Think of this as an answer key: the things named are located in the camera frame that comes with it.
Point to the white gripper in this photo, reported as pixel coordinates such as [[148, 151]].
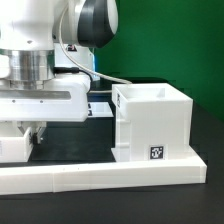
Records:
[[63, 99]]

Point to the white drawer with knob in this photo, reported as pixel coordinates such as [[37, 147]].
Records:
[[14, 146]]

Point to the white drawer cabinet box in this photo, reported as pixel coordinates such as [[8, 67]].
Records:
[[153, 122]]

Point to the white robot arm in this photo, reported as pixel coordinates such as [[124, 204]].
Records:
[[33, 89]]

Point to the white fiducial marker sheet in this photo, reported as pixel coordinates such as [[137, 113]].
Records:
[[99, 109]]

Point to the white L-shaped obstacle wall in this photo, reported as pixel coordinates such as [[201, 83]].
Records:
[[60, 178]]

